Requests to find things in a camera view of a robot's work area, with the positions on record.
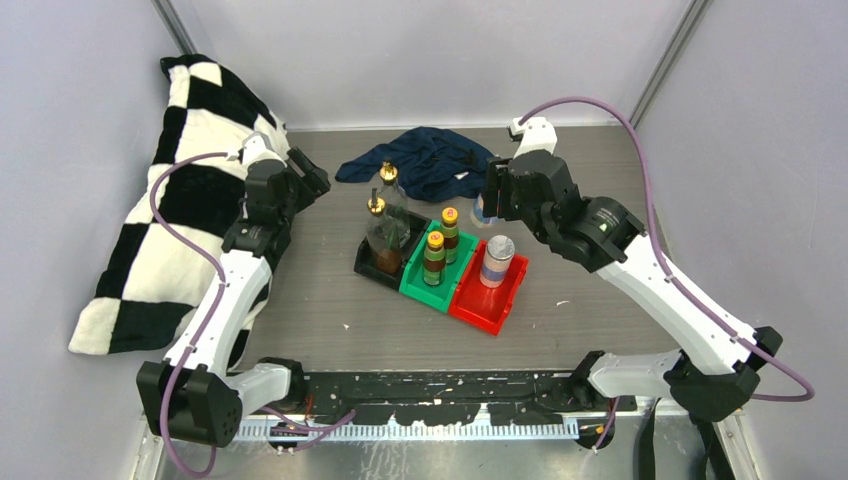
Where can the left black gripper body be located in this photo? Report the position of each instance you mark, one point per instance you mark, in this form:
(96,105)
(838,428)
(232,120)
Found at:
(304,190)

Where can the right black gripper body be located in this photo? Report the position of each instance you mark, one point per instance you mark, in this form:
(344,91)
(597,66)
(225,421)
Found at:
(497,178)

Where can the spice jar perforated lid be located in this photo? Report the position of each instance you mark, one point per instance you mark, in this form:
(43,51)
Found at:
(477,216)

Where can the spice jar plain lid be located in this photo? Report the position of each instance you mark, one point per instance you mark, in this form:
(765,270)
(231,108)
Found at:
(498,255)

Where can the clear glass cruet gold spout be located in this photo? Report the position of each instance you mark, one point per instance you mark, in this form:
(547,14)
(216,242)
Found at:
(396,200)

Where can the sauce bottle yellow cap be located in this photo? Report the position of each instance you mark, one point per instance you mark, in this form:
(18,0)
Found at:
(434,259)
(450,232)

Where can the brown oil cruet gold spout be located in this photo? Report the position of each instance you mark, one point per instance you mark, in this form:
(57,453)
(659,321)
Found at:
(384,242)

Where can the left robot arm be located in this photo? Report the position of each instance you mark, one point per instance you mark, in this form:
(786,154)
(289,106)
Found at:
(189,395)

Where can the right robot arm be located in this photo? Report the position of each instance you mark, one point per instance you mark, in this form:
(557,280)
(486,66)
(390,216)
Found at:
(710,374)

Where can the black plastic bin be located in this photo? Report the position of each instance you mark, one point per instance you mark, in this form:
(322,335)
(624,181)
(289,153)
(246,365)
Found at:
(365,263)

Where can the dark blue shorts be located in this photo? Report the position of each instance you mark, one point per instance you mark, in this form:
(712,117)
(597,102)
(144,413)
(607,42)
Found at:
(434,165)

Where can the red plastic bin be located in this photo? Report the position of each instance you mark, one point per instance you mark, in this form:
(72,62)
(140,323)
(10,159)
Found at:
(486,308)

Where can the black white checkered blanket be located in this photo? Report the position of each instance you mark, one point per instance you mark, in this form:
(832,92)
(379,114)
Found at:
(153,283)

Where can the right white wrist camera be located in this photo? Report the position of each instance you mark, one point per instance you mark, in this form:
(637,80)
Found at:
(536,133)

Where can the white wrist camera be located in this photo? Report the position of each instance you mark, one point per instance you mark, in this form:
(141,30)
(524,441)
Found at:
(258,147)
(536,133)

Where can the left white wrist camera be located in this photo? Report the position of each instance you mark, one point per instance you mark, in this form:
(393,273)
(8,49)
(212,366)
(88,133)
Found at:
(258,147)

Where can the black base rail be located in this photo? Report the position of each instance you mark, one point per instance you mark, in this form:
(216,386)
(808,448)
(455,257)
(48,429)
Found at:
(438,398)

